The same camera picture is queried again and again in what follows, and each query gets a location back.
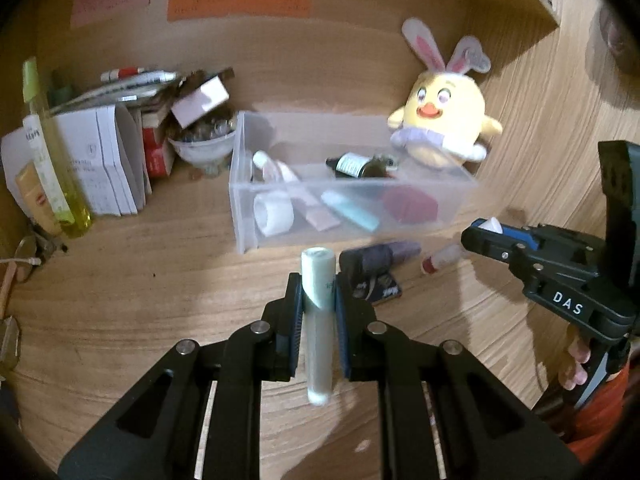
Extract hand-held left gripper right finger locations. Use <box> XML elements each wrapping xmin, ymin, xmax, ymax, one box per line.
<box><xmin>332</xmin><ymin>270</ymin><xmax>583</xmax><ymax>480</ymax></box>

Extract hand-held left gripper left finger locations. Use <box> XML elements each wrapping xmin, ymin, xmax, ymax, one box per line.
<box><xmin>57</xmin><ymin>272</ymin><xmax>306</xmax><ymax>480</ymax></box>

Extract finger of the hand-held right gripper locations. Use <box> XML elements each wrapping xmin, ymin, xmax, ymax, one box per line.
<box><xmin>471</xmin><ymin>216</ymin><xmax>539</xmax><ymax>249</ymax></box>
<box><xmin>460</xmin><ymin>224</ymin><xmax>539</xmax><ymax>282</ymax></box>

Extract pink lip tube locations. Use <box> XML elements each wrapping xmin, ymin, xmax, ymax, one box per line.
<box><xmin>421</xmin><ymin>243</ymin><xmax>472</xmax><ymax>276</ymax></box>

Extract long pale green tube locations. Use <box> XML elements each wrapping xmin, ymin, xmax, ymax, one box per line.
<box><xmin>300</xmin><ymin>247</ymin><xmax>337</xmax><ymax>406</ymax></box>

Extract mint green tube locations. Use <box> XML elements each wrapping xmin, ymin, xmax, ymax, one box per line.
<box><xmin>320</xmin><ymin>190</ymin><xmax>380</xmax><ymax>233</ymax></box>

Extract white rounded case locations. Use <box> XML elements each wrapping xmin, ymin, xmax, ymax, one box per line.
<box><xmin>252</xmin><ymin>191</ymin><xmax>296</xmax><ymax>237</ymax></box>

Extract clear plastic bin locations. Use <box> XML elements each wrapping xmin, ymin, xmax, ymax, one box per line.
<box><xmin>229</xmin><ymin>110</ymin><xmax>480</xmax><ymax>255</ymax></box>

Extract dark green dropper bottle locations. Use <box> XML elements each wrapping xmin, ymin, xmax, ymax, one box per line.
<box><xmin>325</xmin><ymin>152</ymin><xmax>401</xmax><ymax>180</ymax></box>

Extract person's right forearm orange sleeve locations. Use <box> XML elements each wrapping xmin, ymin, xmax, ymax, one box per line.
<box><xmin>562</xmin><ymin>357</ymin><xmax>640</xmax><ymax>457</ymax></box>

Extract person's right hand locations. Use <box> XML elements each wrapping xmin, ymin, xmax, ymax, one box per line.
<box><xmin>557</xmin><ymin>331</ymin><xmax>597</xmax><ymax>392</ymax></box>

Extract small black box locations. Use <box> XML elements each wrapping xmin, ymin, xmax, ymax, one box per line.
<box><xmin>352</xmin><ymin>271</ymin><xmax>404</xmax><ymax>307</ymax></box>

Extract purple bottle with black cap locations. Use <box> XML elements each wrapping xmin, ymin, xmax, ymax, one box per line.
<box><xmin>339</xmin><ymin>241</ymin><xmax>422</xmax><ymax>282</ymax></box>

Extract maroon pouch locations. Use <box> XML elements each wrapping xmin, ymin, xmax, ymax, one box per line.
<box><xmin>382</xmin><ymin>187</ymin><xmax>440</xmax><ymax>224</ymax></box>

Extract pink floral pouch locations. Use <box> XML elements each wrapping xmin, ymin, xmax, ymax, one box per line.
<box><xmin>305</xmin><ymin>207</ymin><xmax>342</xmax><ymax>232</ymax></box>

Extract yellow chick plush toy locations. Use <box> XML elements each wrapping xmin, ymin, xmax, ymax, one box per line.
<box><xmin>387</xmin><ymin>17</ymin><xmax>504</xmax><ymax>169</ymax></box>

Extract white bowl of marbles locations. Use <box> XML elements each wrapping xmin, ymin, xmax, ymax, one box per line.
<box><xmin>167</xmin><ymin>115</ymin><xmax>237</xmax><ymax>177</ymax></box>

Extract pink and white box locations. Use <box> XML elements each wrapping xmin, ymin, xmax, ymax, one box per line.
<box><xmin>171</xmin><ymin>77</ymin><xmax>231</xmax><ymax>129</ymax></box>

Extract white folded papers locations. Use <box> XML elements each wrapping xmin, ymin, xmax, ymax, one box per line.
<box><xmin>0</xmin><ymin>104</ymin><xmax>152</xmax><ymax>219</ymax></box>

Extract eyeglasses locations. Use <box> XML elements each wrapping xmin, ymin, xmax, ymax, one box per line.
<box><xmin>15</xmin><ymin>234</ymin><xmax>69</xmax><ymax>282</ymax></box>
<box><xmin>0</xmin><ymin>316</ymin><xmax>23</xmax><ymax>372</ymax></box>

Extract yellow-green spray bottle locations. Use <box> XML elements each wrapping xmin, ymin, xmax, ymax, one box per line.
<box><xmin>22</xmin><ymin>57</ymin><xmax>94</xmax><ymax>239</ymax></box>

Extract beige cosmetic tube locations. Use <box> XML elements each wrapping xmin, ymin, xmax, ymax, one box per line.
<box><xmin>15</xmin><ymin>165</ymin><xmax>64</xmax><ymax>237</ymax></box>

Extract orange sticky note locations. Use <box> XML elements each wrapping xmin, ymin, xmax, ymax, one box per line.
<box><xmin>167</xmin><ymin>0</ymin><xmax>314</xmax><ymax>22</ymax></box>

